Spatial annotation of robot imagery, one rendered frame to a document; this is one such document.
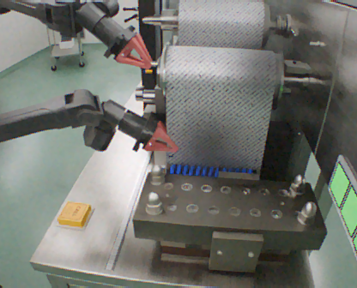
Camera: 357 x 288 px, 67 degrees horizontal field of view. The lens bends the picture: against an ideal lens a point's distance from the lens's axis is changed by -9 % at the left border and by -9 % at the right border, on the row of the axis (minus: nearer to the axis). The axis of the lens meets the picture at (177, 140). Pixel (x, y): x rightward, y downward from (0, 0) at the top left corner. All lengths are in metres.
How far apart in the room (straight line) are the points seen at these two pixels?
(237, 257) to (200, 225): 0.11
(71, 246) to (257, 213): 0.44
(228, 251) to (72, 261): 0.36
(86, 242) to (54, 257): 0.08
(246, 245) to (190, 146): 0.27
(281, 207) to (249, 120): 0.20
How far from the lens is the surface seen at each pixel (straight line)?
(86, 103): 0.65
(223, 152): 0.72
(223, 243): 0.60
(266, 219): 0.63
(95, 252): 0.74
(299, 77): 0.71
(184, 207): 0.63
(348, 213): 0.48
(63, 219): 0.80
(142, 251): 0.72
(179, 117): 0.68
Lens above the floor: 1.47
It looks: 32 degrees down
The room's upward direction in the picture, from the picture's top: straight up
